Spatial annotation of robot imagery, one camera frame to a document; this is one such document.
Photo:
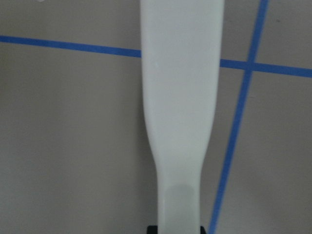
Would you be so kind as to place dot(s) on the beige hand brush black bristles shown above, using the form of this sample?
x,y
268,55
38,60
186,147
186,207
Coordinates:
x,y
180,49

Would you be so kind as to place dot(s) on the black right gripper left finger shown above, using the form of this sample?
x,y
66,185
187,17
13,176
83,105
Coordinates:
x,y
152,229

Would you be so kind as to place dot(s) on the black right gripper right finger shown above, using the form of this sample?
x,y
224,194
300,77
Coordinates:
x,y
202,230

